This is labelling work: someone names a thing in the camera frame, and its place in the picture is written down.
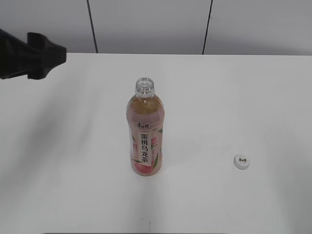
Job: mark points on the peach oolong tea bottle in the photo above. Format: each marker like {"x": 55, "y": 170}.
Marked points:
{"x": 145, "y": 117}

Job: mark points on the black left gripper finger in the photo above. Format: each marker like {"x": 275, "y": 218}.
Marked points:
{"x": 34, "y": 58}

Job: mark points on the white bottle cap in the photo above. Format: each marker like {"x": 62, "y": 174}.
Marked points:
{"x": 241, "y": 161}

